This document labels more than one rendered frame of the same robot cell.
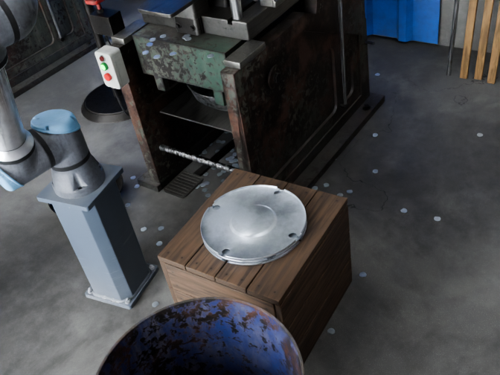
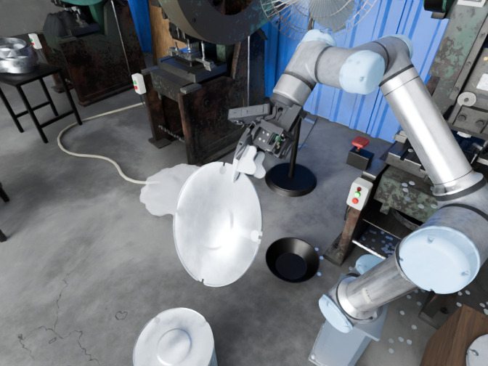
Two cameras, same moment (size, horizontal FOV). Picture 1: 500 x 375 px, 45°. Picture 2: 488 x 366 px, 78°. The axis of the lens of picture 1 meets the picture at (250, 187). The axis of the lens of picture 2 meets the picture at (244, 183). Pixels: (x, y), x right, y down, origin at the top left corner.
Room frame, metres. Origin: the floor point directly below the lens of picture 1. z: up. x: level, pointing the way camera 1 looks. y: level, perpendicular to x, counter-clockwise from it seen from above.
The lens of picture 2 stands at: (0.88, 0.90, 1.49)
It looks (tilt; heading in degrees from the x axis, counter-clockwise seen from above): 41 degrees down; 0
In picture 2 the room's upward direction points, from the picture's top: straight up
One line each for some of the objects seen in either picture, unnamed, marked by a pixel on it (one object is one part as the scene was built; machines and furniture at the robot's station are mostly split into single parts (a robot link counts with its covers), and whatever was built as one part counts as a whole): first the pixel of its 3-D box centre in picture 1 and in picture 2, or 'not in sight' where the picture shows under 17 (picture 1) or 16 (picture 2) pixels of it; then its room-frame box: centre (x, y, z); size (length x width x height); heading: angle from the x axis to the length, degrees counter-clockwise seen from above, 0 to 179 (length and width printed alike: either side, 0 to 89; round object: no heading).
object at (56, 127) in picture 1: (57, 136); (370, 279); (1.42, 0.49, 0.62); 0.13 x 0.12 x 0.14; 129
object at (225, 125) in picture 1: (237, 94); (418, 217); (1.97, -0.02, 0.31); 0.43 x 0.42 x 0.01; 49
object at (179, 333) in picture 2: not in sight; (173, 346); (1.33, 1.16, 0.31); 0.29 x 0.29 x 0.01
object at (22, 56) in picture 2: not in sight; (30, 87); (3.40, 2.76, 0.40); 0.45 x 0.40 x 0.79; 61
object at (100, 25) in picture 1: (111, 36); (356, 167); (2.00, 0.37, 0.62); 0.10 x 0.06 x 0.20; 49
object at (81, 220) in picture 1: (103, 236); (345, 330); (1.42, 0.48, 0.23); 0.19 x 0.19 x 0.45; 59
